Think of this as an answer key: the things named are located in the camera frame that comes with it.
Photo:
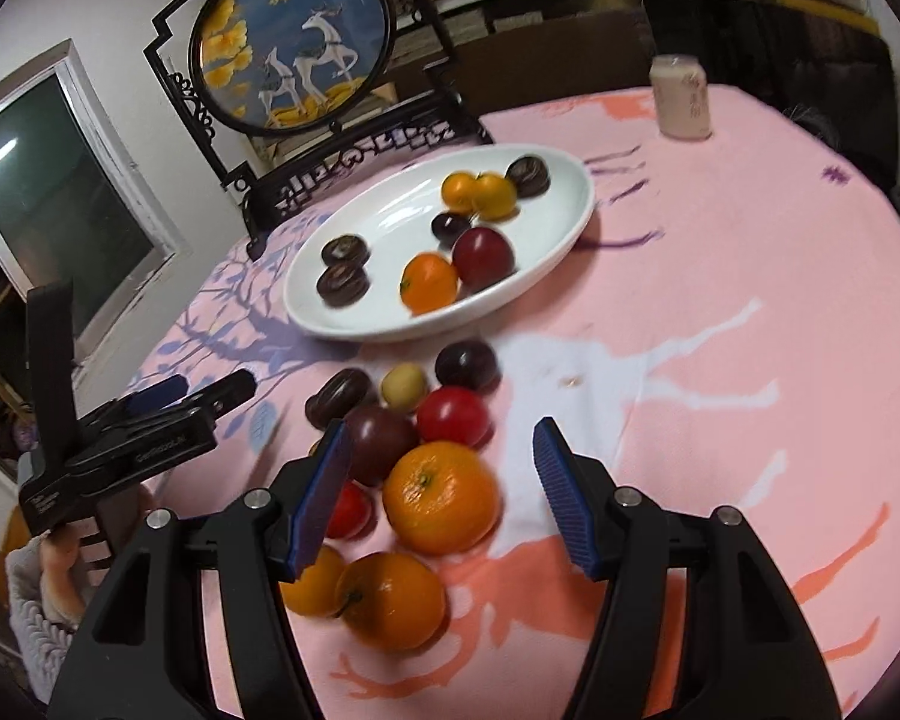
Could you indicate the tan longan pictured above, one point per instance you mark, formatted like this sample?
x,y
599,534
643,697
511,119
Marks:
x,y
403,385

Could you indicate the dark red plum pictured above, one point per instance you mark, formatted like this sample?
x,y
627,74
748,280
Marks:
x,y
484,258

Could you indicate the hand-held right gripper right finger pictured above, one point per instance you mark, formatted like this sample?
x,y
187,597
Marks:
x,y
566,499

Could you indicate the person's left hand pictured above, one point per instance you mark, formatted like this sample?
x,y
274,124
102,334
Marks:
x,y
60,574

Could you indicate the round deer picture table screen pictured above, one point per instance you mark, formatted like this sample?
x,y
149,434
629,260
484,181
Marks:
x,y
292,52

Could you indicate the black chair back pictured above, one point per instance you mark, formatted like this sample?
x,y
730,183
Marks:
x,y
780,45

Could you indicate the chocolate donut on table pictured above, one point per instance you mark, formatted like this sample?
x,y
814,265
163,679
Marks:
x,y
335,397

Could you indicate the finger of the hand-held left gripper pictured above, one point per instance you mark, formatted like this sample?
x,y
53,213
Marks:
x,y
225,392
157,394

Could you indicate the dark cherry with stem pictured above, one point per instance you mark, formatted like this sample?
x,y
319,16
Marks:
x,y
450,228

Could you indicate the window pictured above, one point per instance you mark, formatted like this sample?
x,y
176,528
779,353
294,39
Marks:
x,y
52,217

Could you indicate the yellow cherry tomato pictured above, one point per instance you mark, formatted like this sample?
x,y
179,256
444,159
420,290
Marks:
x,y
457,190
311,585
495,197

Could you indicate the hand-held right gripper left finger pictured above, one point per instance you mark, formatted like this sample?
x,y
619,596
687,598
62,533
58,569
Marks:
x,y
319,499

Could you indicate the large dark purple plum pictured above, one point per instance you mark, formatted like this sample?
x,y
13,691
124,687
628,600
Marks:
x,y
381,442

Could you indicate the white oval plate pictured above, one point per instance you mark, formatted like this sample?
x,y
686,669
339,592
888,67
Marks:
x,y
405,240

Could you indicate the orange mandarin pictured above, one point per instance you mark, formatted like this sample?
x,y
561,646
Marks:
x,y
394,601
429,285
441,499

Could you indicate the pale drink can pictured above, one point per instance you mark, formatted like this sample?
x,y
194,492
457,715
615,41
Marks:
x,y
680,97

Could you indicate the red cherry tomato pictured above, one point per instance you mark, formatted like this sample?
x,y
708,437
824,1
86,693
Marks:
x,y
454,416
349,508

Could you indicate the small dark purple plum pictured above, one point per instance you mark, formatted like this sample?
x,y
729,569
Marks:
x,y
466,365

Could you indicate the person's left forearm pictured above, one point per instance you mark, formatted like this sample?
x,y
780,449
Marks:
x,y
34,630

